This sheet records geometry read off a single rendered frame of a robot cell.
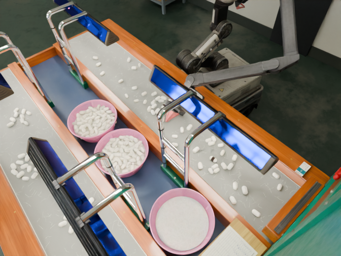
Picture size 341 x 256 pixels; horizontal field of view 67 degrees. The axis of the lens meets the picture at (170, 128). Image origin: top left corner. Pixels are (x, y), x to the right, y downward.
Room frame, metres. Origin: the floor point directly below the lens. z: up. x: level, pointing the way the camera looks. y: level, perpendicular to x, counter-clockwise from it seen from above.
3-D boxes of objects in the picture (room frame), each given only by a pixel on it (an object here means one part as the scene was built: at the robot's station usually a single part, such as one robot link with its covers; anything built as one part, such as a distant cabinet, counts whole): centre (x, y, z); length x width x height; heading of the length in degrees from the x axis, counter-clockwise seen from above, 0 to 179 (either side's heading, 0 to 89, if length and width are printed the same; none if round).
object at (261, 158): (0.64, -0.14, 1.08); 0.62 x 0.08 x 0.07; 37
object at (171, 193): (0.33, -0.02, 0.72); 0.27 x 0.27 x 0.10
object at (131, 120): (0.91, 0.22, 0.71); 1.81 x 0.06 x 0.11; 37
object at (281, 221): (0.32, -0.45, 0.83); 0.30 x 0.06 x 0.07; 127
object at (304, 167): (0.51, -0.58, 0.77); 0.06 x 0.04 x 0.02; 127
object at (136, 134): (0.68, 0.25, 0.72); 0.27 x 0.27 x 0.10
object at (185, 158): (0.59, -0.07, 0.90); 0.20 x 0.19 x 0.45; 37
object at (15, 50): (1.12, 0.83, 0.90); 0.20 x 0.19 x 0.45; 37
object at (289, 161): (1.15, -0.09, 0.67); 1.81 x 0.12 x 0.19; 37
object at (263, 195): (1.02, 0.08, 0.73); 1.81 x 0.30 x 0.02; 37
